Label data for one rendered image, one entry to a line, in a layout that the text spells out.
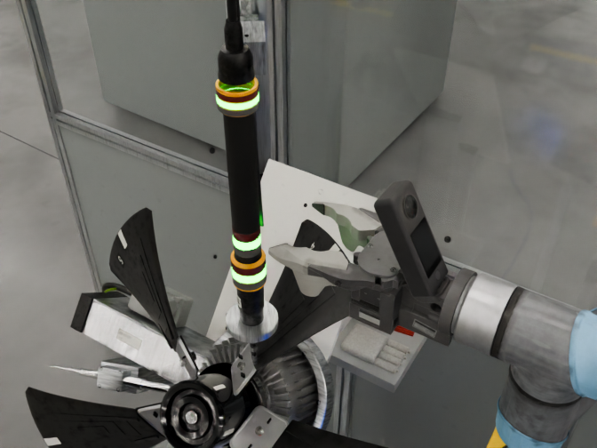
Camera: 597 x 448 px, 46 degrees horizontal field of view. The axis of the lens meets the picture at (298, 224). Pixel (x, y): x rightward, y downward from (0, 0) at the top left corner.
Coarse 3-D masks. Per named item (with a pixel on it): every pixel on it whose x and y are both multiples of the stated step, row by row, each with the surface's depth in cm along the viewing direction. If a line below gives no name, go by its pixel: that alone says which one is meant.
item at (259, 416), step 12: (264, 408) 116; (252, 420) 114; (264, 420) 114; (276, 420) 114; (240, 432) 112; (252, 432) 112; (264, 432) 113; (276, 432) 113; (240, 444) 111; (252, 444) 111; (264, 444) 111
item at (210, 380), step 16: (208, 368) 122; (224, 368) 121; (176, 384) 112; (192, 384) 110; (208, 384) 110; (224, 384) 113; (256, 384) 118; (176, 400) 112; (192, 400) 111; (208, 400) 110; (224, 400) 110; (240, 400) 114; (256, 400) 118; (160, 416) 112; (176, 416) 112; (208, 416) 109; (224, 416) 108; (240, 416) 113; (176, 432) 112; (192, 432) 110; (208, 432) 110; (224, 432) 109
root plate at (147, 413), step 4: (160, 404) 117; (144, 408) 118; (148, 408) 117; (152, 408) 117; (156, 408) 117; (140, 412) 119; (144, 412) 118; (148, 412) 118; (152, 412) 118; (144, 416) 119; (148, 416) 119; (152, 416) 119; (148, 420) 120; (152, 420) 120; (156, 420) 120; (152, 424) 121; (156, 424) 121; (160, 424) 121; (156, 428) 122; (160, 428) 122; (160, 432) 122
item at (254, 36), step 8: (240, 16) 136; (248, 16) 136; (256, 16) 136; (248, 24) 135; (256, 24) 135; (264, 24) 136; (248, 32) 133; (256, 32) 133; (264, 32) 133; (248, 40) 130; (256, 40) 130; (264, 40) 130; (256, 48) 131; (264, 48) 131; (256, 56) 132; (264, 56) 132; (256, 64) 133; (264, 64) 133; (256, 72) 134; (264, 72) 134
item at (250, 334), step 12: (228, 312) 95; (264, 312) 95; (276, 312) 95; (228, 324) 93; (240, 324) 93; (264, 324) 93; (276, 324) 93; (240, 336) 92; (252, 336) 91; (264, 336) 92
